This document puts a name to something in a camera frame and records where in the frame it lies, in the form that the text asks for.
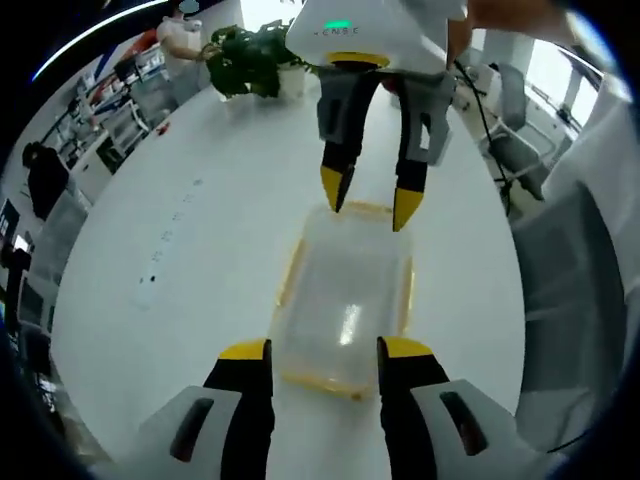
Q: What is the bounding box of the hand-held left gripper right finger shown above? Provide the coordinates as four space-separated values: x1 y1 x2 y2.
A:
376 335 526 480

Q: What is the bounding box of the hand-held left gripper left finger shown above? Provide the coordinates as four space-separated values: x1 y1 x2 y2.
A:
132 337 276 480

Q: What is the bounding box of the clear plastic food container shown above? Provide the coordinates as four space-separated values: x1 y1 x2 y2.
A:
268 200 416 402

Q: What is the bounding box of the white plant pot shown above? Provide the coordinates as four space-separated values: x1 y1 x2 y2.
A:
276 64 307 100

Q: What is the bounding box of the grey office chair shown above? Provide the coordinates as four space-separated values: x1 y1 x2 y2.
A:
479 62 560 201

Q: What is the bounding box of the green potted plant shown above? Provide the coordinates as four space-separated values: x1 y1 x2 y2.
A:
200 19 317 100

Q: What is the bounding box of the white shelf unit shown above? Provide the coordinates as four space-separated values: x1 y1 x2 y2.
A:
74 74 151 166

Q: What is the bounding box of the black cable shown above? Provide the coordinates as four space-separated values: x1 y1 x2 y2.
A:
453 58 516 217

